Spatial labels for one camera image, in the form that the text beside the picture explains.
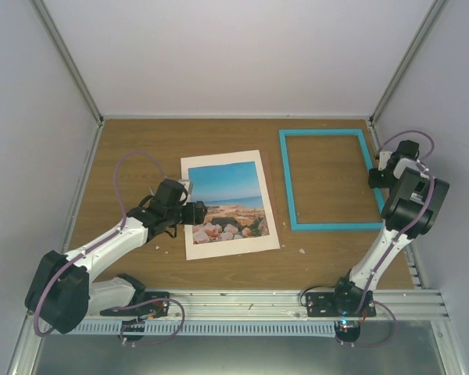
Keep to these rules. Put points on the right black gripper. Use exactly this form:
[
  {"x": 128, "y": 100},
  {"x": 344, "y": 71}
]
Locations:
[{"x": 374, "y": 181}]

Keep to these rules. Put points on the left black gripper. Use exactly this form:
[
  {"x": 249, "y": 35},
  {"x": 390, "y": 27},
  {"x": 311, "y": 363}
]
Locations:
[{"x": 195, "y": 214}]

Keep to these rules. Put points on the white mat board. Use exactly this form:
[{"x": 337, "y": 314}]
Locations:
[{"x": 235, "y": 247}]

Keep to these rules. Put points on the beach landscape photo print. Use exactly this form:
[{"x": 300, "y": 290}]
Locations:
[{"x": 234, "y": 202}]

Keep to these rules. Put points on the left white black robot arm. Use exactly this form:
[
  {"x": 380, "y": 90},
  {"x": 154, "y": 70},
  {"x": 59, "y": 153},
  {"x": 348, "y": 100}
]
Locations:
[{"x": 65, "y": 288}]

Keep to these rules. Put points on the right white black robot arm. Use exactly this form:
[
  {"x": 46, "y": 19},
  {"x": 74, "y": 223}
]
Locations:
[{"x": 414, "y": 200}]

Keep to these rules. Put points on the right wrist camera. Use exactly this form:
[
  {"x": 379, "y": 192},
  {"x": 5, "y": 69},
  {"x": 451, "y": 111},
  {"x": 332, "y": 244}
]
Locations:
[{"x": 383, "y": 158}]

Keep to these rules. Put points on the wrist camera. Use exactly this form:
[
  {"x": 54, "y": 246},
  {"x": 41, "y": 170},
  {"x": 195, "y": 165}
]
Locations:
[
  {"x": 383, "y": 158},
  {"x": 187, "y": 184}
]

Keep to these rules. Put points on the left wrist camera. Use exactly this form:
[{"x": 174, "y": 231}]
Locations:
[{"x": 187, "y": 184}]

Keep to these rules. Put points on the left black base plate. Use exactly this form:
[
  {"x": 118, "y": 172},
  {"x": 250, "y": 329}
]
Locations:
[{"x": 155, "y": 309}]

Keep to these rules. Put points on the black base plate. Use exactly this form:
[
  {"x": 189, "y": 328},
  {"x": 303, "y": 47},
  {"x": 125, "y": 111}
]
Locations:
[
  {"x": 321, "y": 303},
  {"x": 155, "y": 309}
]

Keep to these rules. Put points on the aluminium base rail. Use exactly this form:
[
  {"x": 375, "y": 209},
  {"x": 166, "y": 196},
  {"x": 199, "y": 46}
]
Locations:
[{"x": 251, "y": 305}]

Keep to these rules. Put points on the grey slotted cable duct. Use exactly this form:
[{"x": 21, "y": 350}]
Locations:
[{"x": 210, "y": 328}]

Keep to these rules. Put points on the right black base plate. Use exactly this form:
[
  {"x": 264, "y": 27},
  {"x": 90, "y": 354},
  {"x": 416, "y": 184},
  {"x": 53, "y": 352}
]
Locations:
[{"x": 321, "y": 303}]

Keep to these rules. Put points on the right aluminium corner post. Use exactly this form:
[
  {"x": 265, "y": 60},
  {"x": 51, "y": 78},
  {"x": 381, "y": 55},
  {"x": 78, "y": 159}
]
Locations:
[{"x": 428, "y": 23}]

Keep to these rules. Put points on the aluminium corner post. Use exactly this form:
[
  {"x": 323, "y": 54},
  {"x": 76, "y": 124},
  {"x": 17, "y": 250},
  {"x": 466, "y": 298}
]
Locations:
[
  {"x": 57, "y": 39},
  {"x": 428, "y": 23}
]

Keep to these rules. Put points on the left aluminium corner post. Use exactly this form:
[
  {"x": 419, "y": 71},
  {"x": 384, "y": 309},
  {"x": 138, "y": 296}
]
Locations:
[{"x": 57, "y": 39}]

